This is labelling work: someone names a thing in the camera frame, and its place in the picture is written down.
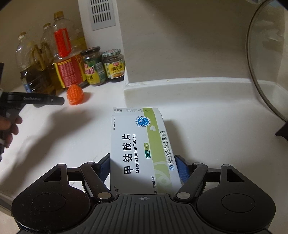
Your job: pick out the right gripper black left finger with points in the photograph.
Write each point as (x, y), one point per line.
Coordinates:
(94, 175)

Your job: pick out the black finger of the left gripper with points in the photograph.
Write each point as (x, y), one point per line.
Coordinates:
(34, 98)

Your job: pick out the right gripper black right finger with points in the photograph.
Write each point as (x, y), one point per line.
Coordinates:
(192, 178)

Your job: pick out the orange mesh scrubber ball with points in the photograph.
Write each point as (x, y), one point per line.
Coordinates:
(75, 95)

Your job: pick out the white green medicine box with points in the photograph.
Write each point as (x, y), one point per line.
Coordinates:
(141, 158)

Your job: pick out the person's left hand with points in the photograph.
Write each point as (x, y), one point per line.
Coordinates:
(12, 128)

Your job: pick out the yellow oil bottle behind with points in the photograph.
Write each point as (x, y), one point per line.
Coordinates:
(48, 53)

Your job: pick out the dark oil bottle blue label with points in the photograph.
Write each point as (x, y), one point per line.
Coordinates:
(34, 74)

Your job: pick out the green label sauce jar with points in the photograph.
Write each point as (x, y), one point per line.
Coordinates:
(93, 67)

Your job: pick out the small checkered lid jar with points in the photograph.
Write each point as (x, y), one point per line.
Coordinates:
(114, 64)

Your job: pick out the oil bottle red handle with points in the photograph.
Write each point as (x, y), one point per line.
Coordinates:
(67, 57)

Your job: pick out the grey wall vent grille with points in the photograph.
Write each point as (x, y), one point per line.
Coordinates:
(101, 14)

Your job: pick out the glass pot lid black handle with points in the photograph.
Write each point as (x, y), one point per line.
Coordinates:
(266, 52)

